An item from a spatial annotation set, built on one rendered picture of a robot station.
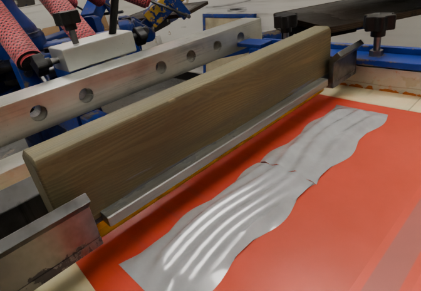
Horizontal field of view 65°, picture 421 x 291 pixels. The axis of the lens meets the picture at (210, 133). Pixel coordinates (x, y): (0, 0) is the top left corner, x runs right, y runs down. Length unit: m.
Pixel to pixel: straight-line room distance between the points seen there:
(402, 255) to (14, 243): 0.26
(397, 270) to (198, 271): 0.14
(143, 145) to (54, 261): 0.11
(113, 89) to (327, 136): 0.32
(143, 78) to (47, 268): 0.35
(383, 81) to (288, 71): 0.18
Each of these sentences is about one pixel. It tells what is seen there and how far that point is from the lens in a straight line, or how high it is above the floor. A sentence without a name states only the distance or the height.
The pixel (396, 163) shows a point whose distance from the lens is 0.39.
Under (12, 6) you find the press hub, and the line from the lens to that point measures 1.08.
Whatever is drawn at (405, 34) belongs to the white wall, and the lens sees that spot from 2.41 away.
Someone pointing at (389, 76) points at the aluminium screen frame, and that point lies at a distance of 0.55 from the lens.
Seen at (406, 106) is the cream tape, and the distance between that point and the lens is 0.51.
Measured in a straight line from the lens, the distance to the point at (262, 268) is 0.27.
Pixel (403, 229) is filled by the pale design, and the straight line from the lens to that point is 0.31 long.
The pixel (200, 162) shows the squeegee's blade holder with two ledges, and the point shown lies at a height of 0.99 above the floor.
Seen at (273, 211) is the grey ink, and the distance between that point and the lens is 0.30.
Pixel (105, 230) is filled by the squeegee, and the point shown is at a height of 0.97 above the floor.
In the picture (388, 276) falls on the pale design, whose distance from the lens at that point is 0.27.
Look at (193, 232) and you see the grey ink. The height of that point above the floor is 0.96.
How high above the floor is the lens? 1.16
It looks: 27 degrees down
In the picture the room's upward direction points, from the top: 9 degrees counter-clockwise
